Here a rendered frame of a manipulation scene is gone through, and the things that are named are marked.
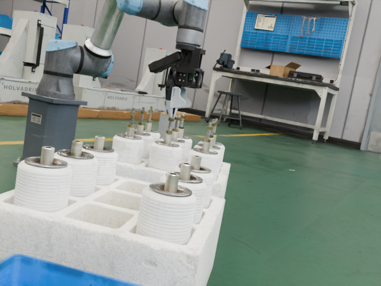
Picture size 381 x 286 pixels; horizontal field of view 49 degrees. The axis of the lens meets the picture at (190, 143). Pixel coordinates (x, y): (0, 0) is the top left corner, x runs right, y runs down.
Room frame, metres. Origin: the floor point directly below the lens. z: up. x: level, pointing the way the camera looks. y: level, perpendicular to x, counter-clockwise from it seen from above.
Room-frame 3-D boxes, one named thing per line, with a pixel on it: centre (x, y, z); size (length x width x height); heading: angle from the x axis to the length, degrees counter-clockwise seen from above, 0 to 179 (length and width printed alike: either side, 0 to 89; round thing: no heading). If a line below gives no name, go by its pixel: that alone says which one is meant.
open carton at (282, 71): (5.95, -1.08, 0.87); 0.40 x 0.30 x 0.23; 47
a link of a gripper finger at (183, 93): (1.27, 0.05, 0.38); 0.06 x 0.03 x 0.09; 66
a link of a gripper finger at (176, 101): (1.24, 0.06, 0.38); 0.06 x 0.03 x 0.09; 66
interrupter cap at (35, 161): (0.75, 0.25, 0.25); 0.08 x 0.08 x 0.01
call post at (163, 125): (1.68, 0.10, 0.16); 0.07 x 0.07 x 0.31; 83
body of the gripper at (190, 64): (1.25, 0.05, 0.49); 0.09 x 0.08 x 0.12; 66
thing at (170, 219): (0.71, 0.02, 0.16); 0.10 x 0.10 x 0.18
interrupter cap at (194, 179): (0.83, 0.00, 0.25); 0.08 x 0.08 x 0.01
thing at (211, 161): (1.25, -0.05, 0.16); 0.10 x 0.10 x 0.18
